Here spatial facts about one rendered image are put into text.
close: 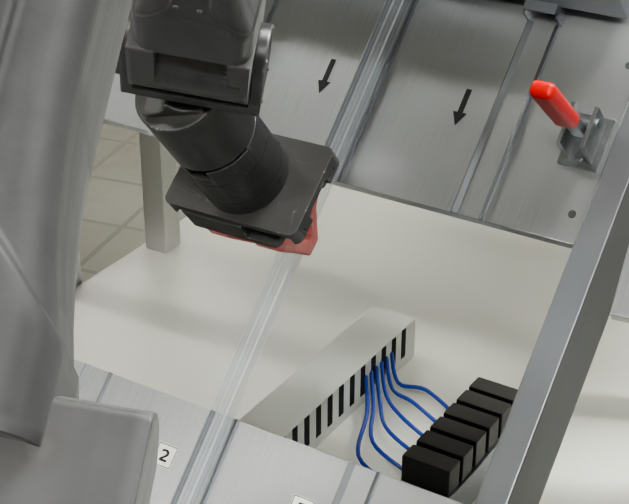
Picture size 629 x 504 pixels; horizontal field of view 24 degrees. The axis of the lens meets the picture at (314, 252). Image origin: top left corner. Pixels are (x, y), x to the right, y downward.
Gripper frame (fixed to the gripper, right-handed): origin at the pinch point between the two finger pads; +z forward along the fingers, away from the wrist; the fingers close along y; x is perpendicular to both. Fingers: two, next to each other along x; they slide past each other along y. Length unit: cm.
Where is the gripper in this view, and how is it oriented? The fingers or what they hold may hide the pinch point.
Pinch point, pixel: (297, 238)
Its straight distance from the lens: 100.9
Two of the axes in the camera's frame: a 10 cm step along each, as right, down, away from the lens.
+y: -8.5, -2.3, 4.8
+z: 3.5, 4.4, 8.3
